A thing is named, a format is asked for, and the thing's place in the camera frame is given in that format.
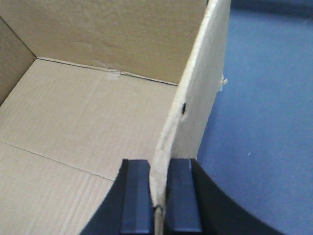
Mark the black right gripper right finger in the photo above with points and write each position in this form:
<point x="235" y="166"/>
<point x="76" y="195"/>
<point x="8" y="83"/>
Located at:
<point x="195" y="205"/>

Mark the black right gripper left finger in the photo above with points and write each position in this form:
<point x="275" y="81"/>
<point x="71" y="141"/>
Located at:
<point x="127" y="209"/>

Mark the brown cardboard carton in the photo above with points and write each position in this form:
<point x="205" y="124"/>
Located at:
<point x="85" y="84"/>

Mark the blue conveyor belt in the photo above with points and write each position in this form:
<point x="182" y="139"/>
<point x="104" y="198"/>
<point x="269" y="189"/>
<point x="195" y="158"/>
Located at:
<point x="258" y="143"/>

